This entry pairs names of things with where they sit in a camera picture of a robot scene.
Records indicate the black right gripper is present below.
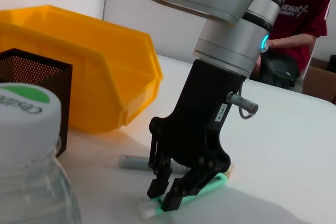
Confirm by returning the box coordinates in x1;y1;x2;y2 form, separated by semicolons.
146;58;247;213

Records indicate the green utility knife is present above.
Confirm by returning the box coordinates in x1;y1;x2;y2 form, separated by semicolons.
139;173;228;219

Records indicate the grey marker pen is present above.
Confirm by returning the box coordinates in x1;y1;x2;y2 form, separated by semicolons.
119;155;188;175

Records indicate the clear plastic water bottle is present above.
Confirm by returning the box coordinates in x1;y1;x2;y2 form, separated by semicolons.
0;82;82;224

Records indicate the person bare forearm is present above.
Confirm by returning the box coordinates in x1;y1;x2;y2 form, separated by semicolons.
267;33;316;49

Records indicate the black mesh pen holder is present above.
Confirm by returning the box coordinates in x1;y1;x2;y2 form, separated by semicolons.
0;48;73;157

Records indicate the yellow plastic storage bin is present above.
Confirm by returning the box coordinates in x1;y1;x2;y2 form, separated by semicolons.
0;4;163;133

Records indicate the brown cardboard box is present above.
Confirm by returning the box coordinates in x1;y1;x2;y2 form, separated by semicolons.
301;57;336;104

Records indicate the person in maroon shirt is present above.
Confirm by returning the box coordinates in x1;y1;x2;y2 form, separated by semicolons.
249;0;332;91

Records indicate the right gripper plug and cable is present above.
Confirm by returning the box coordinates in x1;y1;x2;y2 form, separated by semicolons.
227;91;259;120

